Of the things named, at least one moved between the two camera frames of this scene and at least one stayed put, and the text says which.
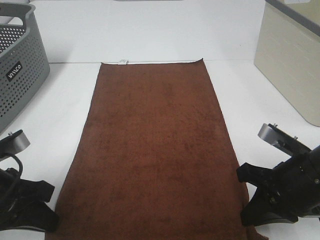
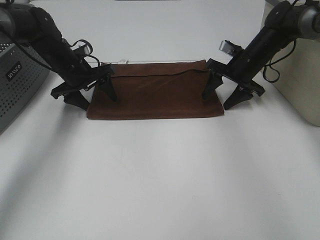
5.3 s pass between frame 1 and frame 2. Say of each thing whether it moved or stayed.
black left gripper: moved
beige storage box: stayed
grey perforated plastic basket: stayed
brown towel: moved
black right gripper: moved
